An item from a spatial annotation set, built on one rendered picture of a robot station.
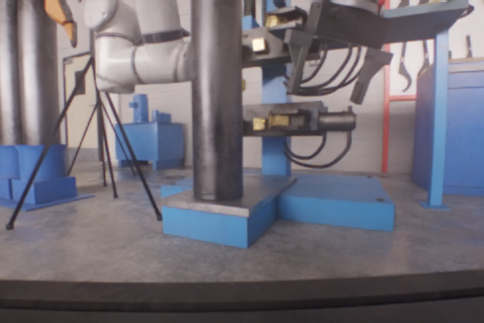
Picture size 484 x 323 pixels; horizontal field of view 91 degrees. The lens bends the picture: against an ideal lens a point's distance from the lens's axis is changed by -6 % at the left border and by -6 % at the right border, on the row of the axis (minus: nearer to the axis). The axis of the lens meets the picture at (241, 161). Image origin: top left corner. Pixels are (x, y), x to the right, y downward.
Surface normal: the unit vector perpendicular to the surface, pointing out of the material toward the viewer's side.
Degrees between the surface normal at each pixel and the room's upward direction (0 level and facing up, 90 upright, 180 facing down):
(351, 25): 114
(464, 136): 90
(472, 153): 90
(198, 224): 90
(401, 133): 90
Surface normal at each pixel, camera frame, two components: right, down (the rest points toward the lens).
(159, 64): -0.14, 0.54
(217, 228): -0.40, 0.08
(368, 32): 0.13, 0.48
